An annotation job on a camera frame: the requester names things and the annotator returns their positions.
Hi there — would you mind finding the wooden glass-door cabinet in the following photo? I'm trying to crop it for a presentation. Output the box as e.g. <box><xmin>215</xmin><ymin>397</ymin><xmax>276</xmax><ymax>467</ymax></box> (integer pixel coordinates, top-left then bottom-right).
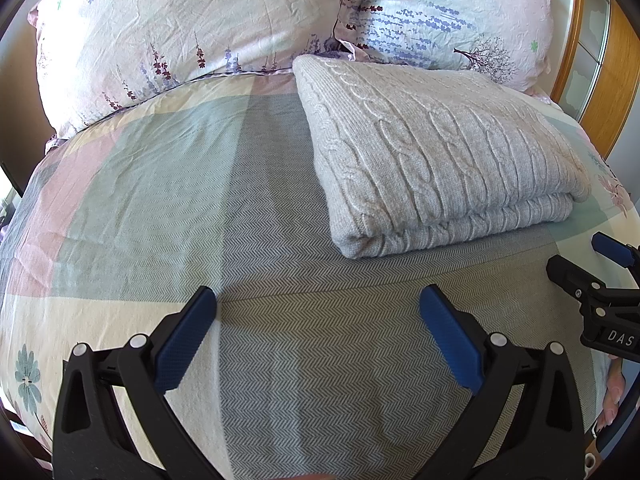
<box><xmin>551</xmin><ymin>0</ymin><xmax>639</xmax><ymax>158</ymax></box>

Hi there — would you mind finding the person's right hand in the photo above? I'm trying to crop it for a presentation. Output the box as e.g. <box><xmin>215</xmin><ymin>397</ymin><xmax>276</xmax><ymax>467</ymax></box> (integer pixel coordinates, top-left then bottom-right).
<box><xmin>594</xmin><ymin>354</ymin><xmax>626</xmax><ymax>432</ymax></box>

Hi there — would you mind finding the beige cable-knit sweater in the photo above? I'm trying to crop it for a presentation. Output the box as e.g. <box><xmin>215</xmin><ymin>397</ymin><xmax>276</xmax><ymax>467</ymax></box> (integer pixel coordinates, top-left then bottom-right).
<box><xmin>293</xmin><ymin>55</ymin><xmax>591</xmax><ymax>259</ymax></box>

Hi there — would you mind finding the pastel patchwork bed cover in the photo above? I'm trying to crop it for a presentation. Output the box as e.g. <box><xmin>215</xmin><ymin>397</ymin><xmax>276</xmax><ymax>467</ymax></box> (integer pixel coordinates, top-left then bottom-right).
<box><xmin>1</xmin><ymin>75</ymin><xmax>639</xmax><ymax>479</ymax></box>

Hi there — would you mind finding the floral pillow with tree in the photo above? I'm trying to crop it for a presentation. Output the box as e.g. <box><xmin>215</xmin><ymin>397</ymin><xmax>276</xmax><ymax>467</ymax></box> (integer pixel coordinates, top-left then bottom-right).
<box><xmin>335</xmin><ymin>0</ymin><xmax>553</xmax><ymax>92</ymax></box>

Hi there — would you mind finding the pink floral pillow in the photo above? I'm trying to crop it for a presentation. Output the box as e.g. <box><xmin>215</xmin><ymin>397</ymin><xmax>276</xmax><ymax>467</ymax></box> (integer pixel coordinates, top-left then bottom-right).
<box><xmin>28</xmin><ymin>0</ymin><xmax>341</xmax><ymax>138</ymax></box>

